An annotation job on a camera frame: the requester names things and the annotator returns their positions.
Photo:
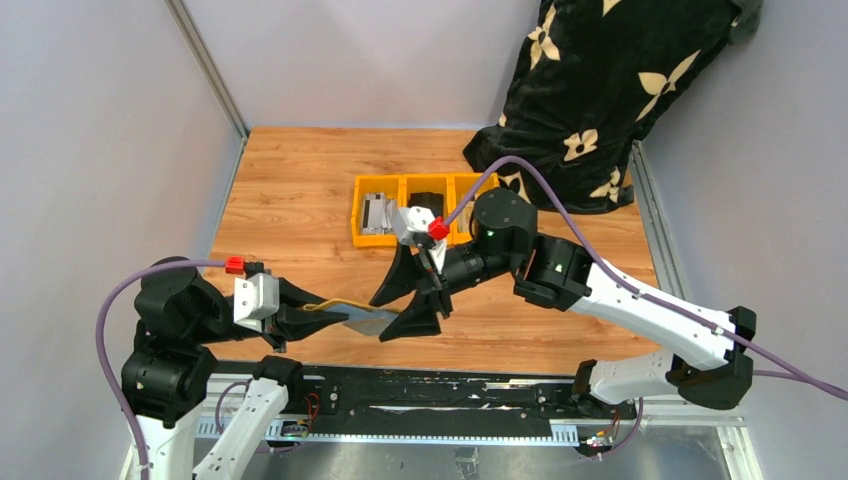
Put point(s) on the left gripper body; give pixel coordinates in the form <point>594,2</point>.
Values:
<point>270,326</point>

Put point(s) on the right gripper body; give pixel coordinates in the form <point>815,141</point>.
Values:
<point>435,279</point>

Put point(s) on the yellow leather card holder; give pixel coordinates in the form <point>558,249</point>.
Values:
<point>365,319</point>

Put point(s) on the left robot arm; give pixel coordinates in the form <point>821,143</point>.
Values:
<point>184,306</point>

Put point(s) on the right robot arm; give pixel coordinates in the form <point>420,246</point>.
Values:
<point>701,352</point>

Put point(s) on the silver cards in bin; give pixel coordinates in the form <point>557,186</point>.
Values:
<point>377,213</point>

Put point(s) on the black cards in bin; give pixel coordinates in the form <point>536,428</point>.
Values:
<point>433,201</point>

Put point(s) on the middle yellow bin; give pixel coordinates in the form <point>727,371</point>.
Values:
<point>431,190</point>

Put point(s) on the right yellow bin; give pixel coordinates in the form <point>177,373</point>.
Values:
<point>463,183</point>

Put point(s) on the black floral blanket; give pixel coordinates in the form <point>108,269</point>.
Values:
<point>592,78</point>

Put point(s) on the aluminium frame post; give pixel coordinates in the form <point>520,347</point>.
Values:
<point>194,39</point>

